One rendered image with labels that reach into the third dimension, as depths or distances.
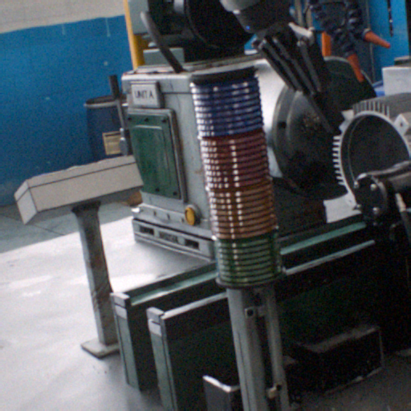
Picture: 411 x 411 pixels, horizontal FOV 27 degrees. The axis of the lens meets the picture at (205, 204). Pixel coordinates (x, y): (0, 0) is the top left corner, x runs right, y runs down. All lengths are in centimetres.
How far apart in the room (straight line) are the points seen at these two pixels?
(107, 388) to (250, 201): 51
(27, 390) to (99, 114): 523
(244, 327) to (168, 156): 94
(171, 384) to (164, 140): 74
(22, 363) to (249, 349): 60
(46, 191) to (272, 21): 39
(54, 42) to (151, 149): 533
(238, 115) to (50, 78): 630
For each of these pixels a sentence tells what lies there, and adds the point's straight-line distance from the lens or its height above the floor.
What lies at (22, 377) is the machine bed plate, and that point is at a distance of 125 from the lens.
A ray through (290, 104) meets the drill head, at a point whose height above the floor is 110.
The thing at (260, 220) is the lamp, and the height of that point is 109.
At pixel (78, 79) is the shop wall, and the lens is 709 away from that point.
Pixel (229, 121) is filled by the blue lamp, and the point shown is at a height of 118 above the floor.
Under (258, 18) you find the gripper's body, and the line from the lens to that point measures 117.
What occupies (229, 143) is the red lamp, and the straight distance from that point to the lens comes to 71.
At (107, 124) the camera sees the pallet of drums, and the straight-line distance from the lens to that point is 634.
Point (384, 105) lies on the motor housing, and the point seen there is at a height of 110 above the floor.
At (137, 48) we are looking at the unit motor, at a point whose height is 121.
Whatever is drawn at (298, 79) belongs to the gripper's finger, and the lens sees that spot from 125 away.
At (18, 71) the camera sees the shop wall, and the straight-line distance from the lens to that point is 689.
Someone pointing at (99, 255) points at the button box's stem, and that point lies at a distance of 125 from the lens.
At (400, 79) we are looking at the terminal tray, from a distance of 131.
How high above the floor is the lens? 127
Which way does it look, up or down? 13 degrees down
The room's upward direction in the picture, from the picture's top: 8 degrees counter-clockwise
